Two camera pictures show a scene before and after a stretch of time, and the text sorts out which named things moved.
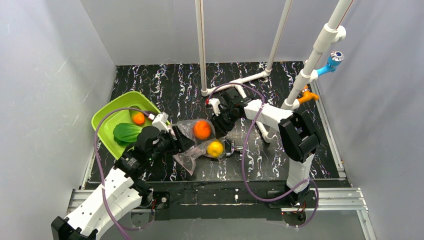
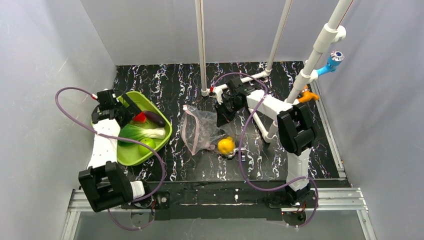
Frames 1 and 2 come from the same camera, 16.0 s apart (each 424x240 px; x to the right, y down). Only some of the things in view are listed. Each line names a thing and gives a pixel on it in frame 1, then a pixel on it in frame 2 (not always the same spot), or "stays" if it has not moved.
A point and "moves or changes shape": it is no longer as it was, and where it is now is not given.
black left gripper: x=180 y=141 -> x=131 y=108
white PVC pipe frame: x=330 y=34 stays
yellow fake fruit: x=215 y=149 -> x=226 y=146
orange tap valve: x=307 y=95 stays
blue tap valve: x=334 y=60 stays
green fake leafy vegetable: x=124 y=134 stays
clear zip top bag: x=202 y=131 moves or changes shape
